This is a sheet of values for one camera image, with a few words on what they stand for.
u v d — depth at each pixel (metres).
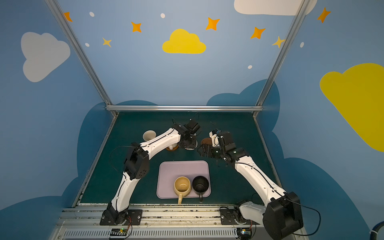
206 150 0.72
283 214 0.39
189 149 1.01
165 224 0.74
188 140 0.82
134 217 0.73
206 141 1.04
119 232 0.73
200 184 0.84
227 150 0.62
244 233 0.73
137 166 0.56
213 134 0.75
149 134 0.98
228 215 0.75
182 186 0.84
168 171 0.90
